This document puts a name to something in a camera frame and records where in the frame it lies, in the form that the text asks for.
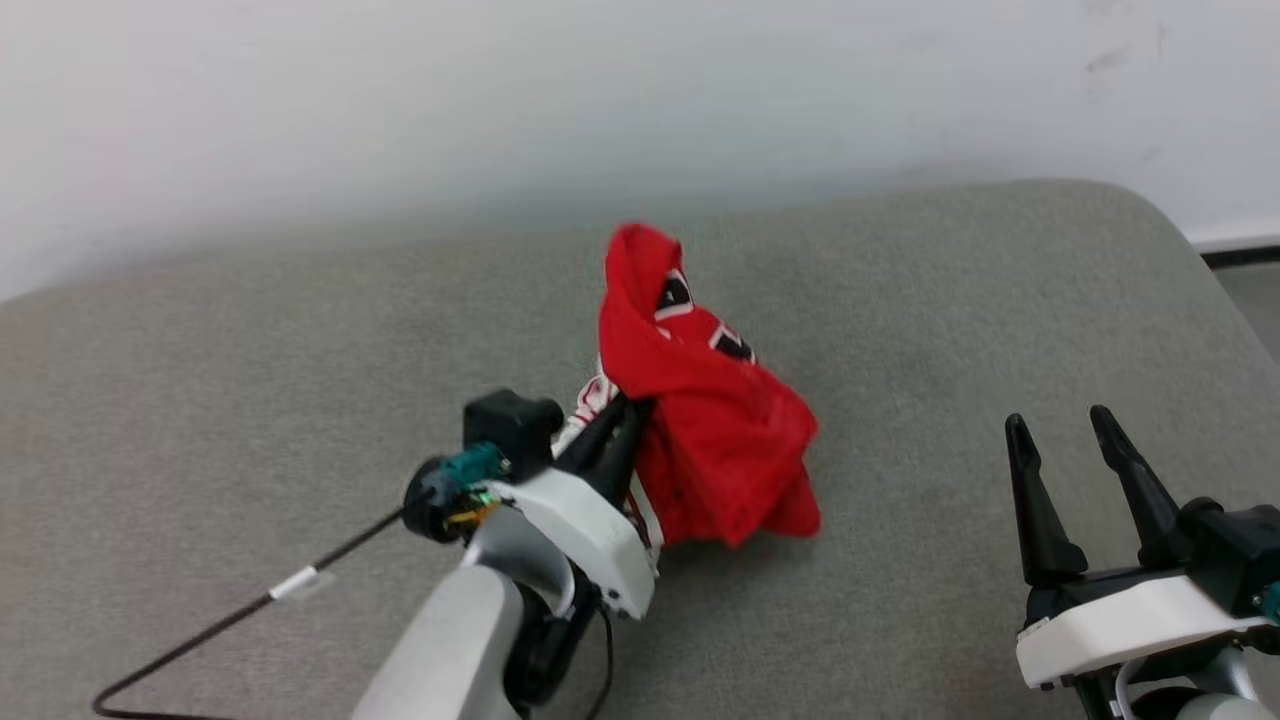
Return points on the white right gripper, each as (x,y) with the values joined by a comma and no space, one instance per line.
(1130,625)

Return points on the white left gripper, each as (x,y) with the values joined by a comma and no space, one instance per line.
(590,525)

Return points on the red and white shirt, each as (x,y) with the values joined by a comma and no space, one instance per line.
(715,430)

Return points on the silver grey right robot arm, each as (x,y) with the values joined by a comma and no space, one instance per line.
(1200,700)

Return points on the grey fabric sofa seat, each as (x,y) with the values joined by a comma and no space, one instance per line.
(950,330)

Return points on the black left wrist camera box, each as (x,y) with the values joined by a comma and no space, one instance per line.
(512,425)

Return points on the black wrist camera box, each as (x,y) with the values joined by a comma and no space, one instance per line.
(512,425)
(1235,555)

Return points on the teal left camera connector plug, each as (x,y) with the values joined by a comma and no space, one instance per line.
(470,466)

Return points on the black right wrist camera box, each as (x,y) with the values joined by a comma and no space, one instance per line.
(1235,555)

